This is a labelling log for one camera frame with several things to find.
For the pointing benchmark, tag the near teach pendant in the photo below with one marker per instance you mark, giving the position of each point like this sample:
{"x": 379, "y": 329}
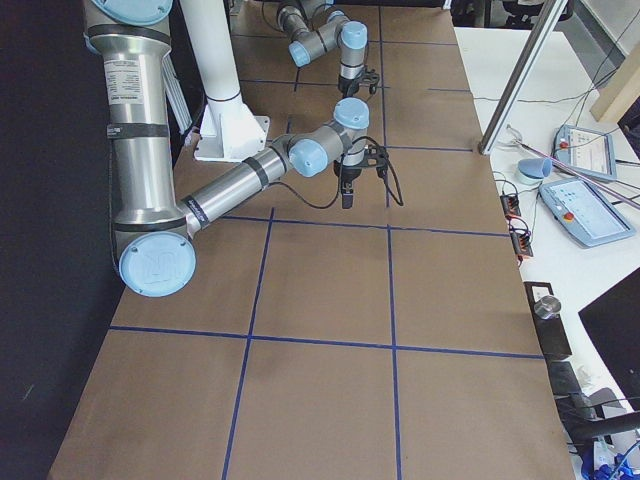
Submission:
{"x": 585, "y": 213}

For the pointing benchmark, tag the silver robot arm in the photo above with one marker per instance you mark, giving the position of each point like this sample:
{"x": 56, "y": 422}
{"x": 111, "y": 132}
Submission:
{"x": 316, "y": 28}
{"x": 153, "y": 229}

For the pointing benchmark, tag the metal cylinder weight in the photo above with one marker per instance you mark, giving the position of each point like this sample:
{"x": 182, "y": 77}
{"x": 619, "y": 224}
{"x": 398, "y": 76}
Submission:
{"x": 547, "y": 307}

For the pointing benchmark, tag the black box under cylinder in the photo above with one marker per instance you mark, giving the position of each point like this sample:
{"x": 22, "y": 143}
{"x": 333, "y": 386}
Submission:
{"x": 551, "y": 334}

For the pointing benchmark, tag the far orange black adapter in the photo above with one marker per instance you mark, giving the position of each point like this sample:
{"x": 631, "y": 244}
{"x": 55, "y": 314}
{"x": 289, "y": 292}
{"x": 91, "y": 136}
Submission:
{"x": 510, "y": 205}

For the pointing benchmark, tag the white camera mast pole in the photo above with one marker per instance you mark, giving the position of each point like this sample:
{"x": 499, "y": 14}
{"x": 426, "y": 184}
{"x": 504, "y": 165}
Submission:
{"x": 209, "y": 35}

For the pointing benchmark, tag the wooden board leaning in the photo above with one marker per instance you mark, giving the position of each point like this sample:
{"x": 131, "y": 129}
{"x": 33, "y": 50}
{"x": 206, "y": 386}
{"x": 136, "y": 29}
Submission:
{"x": 621, "y": 91}

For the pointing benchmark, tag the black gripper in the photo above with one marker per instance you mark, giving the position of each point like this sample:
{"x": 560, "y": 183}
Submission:
{"x": 350, "y": 86}
{"x": 348, "y": 174}

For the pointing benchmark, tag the aluminium frame post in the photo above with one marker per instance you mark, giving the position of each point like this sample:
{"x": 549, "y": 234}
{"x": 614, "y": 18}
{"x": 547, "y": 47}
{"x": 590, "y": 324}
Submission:
{"x": 549, "y": 16}

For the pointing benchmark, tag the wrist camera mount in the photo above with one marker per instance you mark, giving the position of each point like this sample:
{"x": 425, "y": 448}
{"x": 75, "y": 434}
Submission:
{"x": 376, "y": 157}
{"x": 371, "y": 79}

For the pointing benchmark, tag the white mast base plate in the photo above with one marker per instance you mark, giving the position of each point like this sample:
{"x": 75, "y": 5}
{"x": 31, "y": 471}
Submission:
{"x": 230, "y": 132}

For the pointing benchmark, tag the teach pendant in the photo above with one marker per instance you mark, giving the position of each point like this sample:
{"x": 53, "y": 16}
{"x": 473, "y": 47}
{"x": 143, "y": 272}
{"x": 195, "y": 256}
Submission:
{"x": 585, "y": 213}
{"x": 587, "y": 151}

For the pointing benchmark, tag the far teach pendant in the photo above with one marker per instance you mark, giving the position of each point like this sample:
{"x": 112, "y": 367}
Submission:
{"x": 587, "y": 151}

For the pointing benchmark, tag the black chair armrest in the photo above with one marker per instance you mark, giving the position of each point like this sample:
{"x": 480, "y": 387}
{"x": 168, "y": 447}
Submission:
{"x": 606, "y": 427}

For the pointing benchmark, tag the blue plastic parts pile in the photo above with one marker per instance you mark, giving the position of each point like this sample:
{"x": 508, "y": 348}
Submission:
{"x": 599, "y": 462}

